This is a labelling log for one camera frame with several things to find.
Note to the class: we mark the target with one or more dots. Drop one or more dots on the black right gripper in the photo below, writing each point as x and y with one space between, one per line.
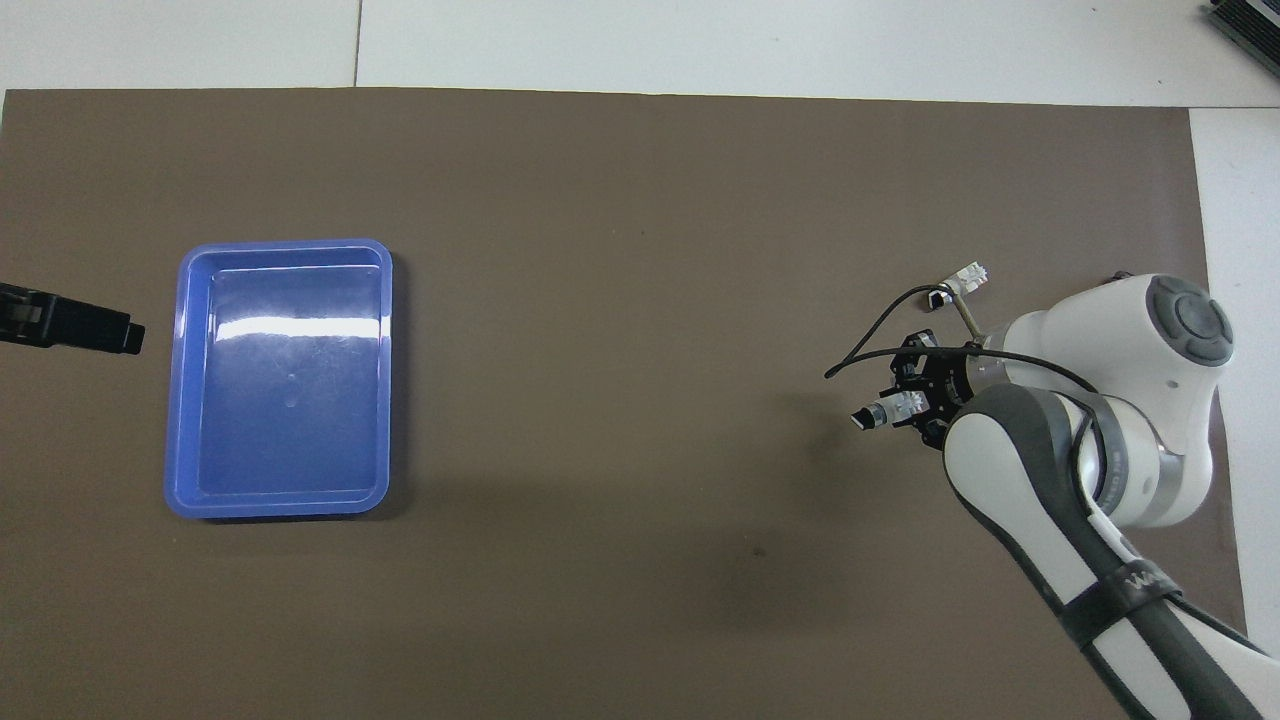
950 385

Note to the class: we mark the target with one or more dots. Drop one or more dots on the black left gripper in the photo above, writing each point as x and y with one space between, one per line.
20 315

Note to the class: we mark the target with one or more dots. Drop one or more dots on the white switch green base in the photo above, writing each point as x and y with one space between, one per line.
965 280
890 410

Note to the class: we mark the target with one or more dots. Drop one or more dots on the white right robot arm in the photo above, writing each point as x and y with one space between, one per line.
1040 470

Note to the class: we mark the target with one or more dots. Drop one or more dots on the blue plastic tray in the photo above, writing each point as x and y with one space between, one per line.
290 400

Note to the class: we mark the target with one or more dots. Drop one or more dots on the brown table mat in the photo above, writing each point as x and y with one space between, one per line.
620 400

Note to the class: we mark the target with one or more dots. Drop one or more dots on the grey ribbed device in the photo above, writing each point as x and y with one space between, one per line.
1250 22

